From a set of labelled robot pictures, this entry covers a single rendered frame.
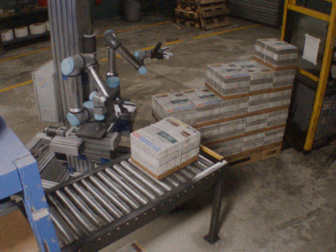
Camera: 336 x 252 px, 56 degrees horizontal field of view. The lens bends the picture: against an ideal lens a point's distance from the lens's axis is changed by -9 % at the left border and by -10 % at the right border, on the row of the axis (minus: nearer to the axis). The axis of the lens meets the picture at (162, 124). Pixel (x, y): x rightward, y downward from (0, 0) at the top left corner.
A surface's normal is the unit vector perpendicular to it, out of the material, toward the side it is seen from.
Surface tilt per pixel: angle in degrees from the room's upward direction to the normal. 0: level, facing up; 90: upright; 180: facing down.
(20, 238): 0
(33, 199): 90
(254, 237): 0
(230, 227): 0
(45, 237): 90
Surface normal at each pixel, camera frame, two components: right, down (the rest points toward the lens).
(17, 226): 0.00, -0.87
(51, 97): -0.24, 0.48
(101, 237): 0.65, 0.38
